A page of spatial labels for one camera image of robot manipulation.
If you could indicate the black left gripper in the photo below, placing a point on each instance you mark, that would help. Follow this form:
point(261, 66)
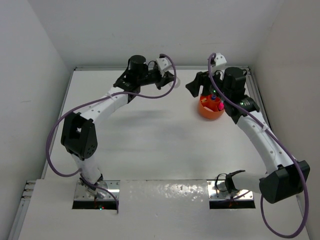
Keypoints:
point(162, 81)

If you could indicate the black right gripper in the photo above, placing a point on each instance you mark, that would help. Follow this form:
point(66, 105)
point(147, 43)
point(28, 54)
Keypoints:
point(201, 78)

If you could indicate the clear tape dispenser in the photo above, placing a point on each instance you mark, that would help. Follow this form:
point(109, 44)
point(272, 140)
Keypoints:
point(175, 84)

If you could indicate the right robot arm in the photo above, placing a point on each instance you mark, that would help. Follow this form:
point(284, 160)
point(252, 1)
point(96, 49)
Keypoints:
point(285, 176)

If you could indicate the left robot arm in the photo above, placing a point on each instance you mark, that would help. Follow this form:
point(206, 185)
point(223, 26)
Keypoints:
point(79, 133)

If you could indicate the orange round organizer container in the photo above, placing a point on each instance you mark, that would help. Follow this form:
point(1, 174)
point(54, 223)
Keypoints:
point(209, 109)

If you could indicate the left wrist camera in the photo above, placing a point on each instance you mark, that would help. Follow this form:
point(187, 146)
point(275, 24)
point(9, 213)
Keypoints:
point(163, 65)

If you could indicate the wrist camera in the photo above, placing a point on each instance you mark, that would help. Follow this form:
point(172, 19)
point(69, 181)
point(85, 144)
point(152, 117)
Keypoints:
point(217, 60)
point(163, 65)

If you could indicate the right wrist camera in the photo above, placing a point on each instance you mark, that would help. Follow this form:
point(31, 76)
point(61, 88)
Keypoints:
point(217, 60)

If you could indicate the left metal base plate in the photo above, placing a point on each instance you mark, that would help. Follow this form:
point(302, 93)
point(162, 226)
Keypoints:
point(85, 193)

